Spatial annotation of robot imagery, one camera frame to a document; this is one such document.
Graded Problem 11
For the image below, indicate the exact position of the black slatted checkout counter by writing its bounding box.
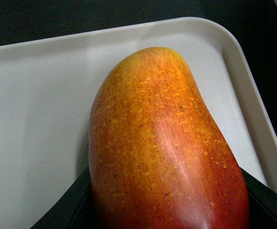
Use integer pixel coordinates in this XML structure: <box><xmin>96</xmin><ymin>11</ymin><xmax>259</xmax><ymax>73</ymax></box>
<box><xmin>0</xmin><ymin>0</ymin><xmax>277</xmax><ymax>136</ymax></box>

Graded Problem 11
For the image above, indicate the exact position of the dark red mango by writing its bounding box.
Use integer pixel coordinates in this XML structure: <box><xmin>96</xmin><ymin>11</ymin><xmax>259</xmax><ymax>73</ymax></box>
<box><xmin>88</xmin><ymin>47</ymin><xmax>249</xmax><ymax>229</ymax></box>

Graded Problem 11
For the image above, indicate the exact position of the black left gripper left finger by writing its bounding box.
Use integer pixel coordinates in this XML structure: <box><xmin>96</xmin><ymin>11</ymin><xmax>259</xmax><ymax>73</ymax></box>
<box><xmin>32</xmin><ymin>168</ymin><xmax>93</xmax><ymax>229</ymax></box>

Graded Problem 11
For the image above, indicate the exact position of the beige plastic tray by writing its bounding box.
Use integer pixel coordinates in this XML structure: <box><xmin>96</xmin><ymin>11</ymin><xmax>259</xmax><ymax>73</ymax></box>
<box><xmin>0</xmin><ymin>17</ymin><xmax>277</xmax><ymax>229</ymax></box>

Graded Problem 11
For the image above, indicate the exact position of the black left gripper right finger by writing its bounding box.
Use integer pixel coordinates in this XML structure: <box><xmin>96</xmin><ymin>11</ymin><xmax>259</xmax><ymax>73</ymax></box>
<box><xmin>241</xmin><ymin>169</ymin><xmax>277</xmax><ymax>229</ymax></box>

